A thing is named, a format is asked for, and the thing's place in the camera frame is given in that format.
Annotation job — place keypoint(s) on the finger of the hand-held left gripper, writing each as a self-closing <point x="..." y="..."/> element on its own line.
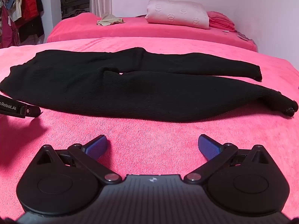
<point x="14" y="108"/>

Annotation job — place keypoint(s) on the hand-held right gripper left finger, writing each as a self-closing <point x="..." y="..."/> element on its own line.
<point x="97" y="145"/>

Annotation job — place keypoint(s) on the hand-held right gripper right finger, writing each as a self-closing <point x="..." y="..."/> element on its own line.
<point x="208" y="147"/>

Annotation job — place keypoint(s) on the black pants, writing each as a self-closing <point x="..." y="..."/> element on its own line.
<point x="140" y="93"/>

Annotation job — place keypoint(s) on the black hanging coat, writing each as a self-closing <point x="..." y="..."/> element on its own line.
<point x="32" y="31"/>

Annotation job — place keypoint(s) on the cream hanging shirt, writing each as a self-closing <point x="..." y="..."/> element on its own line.
<point x="17" y="7"/>

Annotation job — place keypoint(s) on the red puffer jacket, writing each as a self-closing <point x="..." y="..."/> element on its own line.
<point x="29" y="4"/>

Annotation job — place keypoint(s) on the dark cabinet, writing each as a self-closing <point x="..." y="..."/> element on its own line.
<point x="74" y="2"/>

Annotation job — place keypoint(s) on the pink bed cover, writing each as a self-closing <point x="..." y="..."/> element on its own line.
<point x="140" y="30"/>

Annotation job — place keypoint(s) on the beige garment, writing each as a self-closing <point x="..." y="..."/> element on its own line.
<point x="109" y="19"/>

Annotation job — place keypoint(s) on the folded red blanket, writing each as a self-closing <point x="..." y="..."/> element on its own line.
<point x="220" y="21"/>

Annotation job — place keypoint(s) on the pale pink embossed pillow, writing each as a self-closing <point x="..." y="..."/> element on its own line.
<point x="177" y="12"/>

